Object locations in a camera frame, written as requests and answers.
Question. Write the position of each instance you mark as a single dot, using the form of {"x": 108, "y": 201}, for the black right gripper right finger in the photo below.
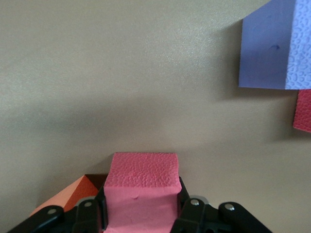
{"x": 201, "y": 218}

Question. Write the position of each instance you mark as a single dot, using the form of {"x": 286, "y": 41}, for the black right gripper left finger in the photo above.
{"x": 82, "y": 218}

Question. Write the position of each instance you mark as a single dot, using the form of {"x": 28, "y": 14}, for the orange foam cube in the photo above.
{"x": 68, "y": 194}

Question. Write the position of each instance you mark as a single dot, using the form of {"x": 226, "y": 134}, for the red foam cube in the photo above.
{"x": 303, "y": 111}
{"x": 143, "y": 189}

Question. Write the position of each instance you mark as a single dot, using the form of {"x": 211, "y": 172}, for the purple foam cube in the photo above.
{"x": 264, "y": 48}

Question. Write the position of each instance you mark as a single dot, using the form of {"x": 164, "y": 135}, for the brown table mat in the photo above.
{"x": 121, "y": 72}

